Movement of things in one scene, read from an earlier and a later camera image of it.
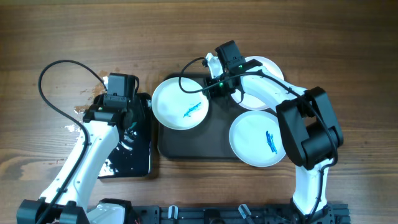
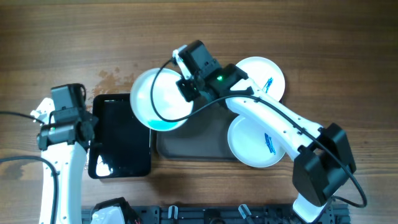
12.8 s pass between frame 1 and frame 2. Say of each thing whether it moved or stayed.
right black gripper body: moved
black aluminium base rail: stayed
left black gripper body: moved
